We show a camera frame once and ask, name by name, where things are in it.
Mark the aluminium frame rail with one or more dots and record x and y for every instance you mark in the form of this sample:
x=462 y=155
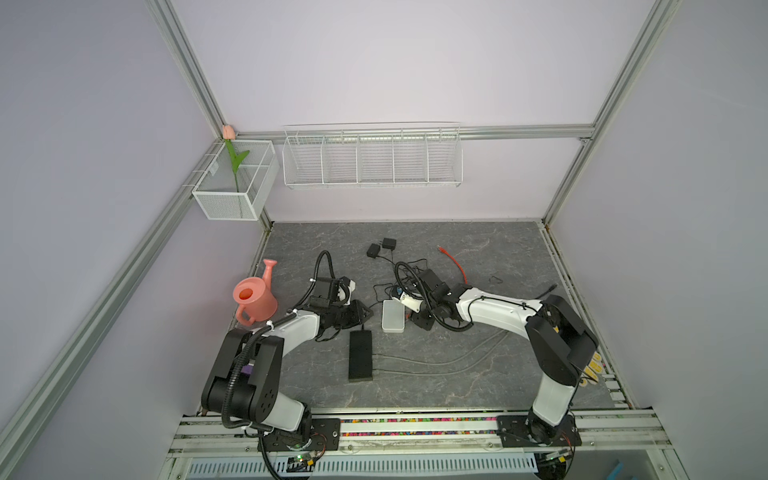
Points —
x=104 y=105

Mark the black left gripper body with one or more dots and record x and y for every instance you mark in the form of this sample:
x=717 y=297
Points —
x=346 y=316

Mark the yellow work glove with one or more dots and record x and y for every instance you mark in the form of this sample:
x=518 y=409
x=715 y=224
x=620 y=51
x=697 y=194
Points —
x=593 y=372

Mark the pink watering can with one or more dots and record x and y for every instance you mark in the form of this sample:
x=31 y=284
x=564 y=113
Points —
x=254 y=297

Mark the black network switch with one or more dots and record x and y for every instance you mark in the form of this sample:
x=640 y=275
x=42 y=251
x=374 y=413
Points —
x=360 y=367

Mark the artificial tulip flower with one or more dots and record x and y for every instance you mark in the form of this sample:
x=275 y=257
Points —
x=229 y=135

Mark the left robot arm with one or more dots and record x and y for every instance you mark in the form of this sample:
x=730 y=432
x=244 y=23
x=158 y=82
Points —
x=243 y=385

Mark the long white wire basket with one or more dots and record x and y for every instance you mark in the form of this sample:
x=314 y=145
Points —
x=388 y=154

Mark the small white wire basket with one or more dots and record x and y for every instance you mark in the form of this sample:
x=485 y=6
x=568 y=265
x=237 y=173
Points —
x=215 y=191

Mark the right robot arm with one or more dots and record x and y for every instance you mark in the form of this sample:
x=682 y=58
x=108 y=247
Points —
x=561 y=341

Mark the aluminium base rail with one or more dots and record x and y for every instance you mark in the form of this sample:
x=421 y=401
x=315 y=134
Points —
x=428 y=444

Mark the black power adapter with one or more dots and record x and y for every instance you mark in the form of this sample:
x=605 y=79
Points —
x=373 y=251
x=389 y=244

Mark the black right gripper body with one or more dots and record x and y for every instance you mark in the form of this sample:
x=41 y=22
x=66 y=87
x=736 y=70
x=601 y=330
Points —
x=430 y=306

